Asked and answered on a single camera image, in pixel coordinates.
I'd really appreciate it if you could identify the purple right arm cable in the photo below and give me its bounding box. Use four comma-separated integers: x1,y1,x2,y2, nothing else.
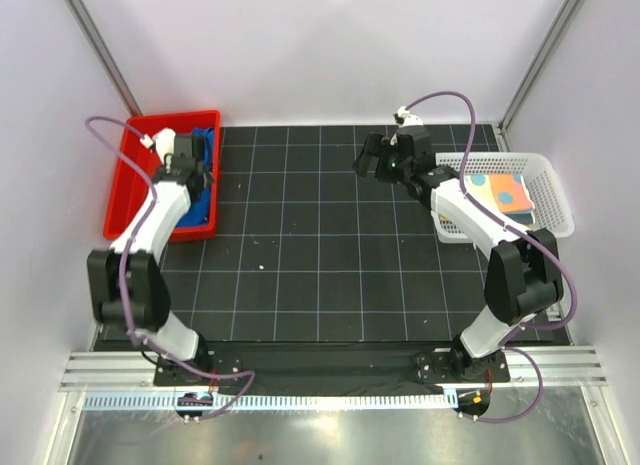
405,90,580,424

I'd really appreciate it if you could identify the aluminium corner post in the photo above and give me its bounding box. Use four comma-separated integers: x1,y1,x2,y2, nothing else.
64,0,142,116
498,0,585,135

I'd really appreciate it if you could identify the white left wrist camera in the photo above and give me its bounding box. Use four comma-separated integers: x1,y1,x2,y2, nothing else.
139,128,176,159

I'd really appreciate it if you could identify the right aluminium corner post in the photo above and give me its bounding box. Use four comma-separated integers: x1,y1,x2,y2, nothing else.
498,0,585,135

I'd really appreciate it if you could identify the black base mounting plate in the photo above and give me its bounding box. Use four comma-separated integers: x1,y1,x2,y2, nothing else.
152,340,511,386

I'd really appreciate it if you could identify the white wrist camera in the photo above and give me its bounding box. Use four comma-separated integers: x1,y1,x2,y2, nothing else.
394,106,425,136
139,128,176,159

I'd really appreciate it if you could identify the left aluminium corner post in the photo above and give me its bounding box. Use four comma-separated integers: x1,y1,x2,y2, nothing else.
64,0,142,116

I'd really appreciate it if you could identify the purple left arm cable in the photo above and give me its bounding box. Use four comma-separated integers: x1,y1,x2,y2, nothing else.
85,116,256,420

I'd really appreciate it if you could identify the yellow tiger hello towel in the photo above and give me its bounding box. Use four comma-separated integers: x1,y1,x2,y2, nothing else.
508,211,535,229

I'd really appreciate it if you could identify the red plastic bin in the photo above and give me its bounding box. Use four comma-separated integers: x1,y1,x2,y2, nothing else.
103,110,221,242

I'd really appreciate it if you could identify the white plastic mesh basket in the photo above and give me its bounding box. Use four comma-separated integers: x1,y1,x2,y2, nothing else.
430,151,576,244

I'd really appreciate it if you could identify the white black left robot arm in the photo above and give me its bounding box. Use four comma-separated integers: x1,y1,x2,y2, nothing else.
87,128,214,385

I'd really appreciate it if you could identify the pastel striped towel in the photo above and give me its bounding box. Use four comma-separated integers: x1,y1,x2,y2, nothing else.
464,173,535,215

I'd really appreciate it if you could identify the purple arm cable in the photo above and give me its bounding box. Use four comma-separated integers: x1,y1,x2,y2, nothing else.
405,90,580,424
85,116,256,420

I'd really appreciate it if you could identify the aluminium front rail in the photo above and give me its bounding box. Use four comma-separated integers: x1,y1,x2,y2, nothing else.
59,343,607,413

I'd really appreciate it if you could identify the blue towel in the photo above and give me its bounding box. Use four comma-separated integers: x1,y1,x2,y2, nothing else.
176,127,216,229

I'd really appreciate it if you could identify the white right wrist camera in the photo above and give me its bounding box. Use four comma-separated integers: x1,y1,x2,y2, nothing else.
394,106,425,136

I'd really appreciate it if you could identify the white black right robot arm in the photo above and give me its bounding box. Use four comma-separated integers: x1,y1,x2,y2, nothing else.
353,125,564,381

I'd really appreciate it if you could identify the black grid cutting mat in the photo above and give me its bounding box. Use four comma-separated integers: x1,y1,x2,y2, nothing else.
160,125,487,342

